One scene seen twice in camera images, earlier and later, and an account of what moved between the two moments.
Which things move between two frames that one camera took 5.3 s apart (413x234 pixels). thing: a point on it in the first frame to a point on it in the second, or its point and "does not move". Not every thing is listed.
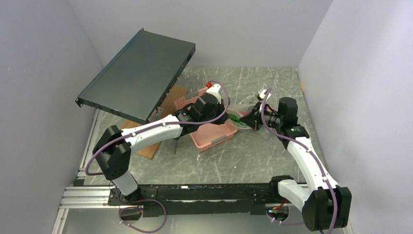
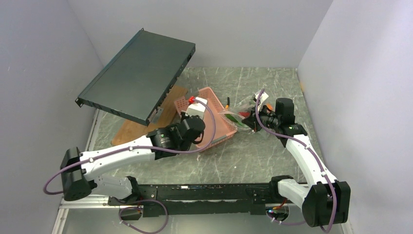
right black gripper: (252, 120) does not move
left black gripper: (222, 120) to (184, 116)
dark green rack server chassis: (135, 84) does not move
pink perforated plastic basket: (208, 136) does not move
